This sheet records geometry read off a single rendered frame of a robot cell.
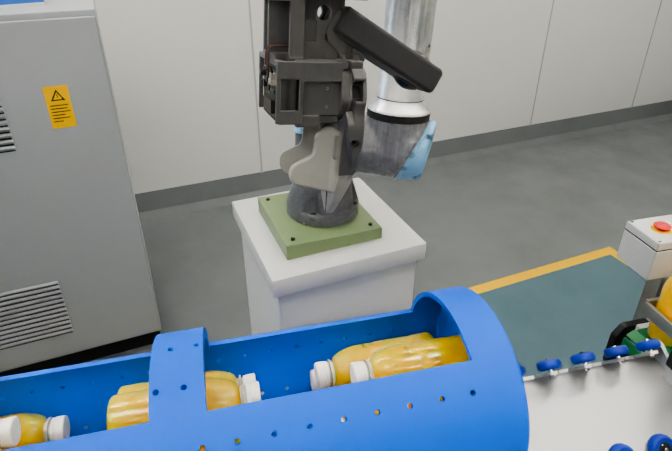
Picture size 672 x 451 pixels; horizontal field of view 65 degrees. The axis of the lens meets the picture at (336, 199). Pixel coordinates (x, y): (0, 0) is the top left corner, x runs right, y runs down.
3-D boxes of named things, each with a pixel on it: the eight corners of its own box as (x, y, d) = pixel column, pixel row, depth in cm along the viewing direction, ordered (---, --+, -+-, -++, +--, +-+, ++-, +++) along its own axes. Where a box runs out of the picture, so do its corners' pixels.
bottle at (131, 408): (98, 411, 65) (250, 384, 69) (109, 386, 72) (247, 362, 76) (106, 465, 66) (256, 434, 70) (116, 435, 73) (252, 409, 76)
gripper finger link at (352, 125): (325, 165, 51) (330, 74, 48) (342, 164, 52) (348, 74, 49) (341, 181, 47) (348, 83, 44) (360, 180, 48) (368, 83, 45)
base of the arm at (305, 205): (274, 200, 114) (273, 158, 109) (335, 186, 120) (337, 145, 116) (306, 234, 102) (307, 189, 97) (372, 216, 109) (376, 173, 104)
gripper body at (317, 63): (258, 113, 51) (259, -23, 47) (341, 112, 54) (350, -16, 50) (276, 133, 44) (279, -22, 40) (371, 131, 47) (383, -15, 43)
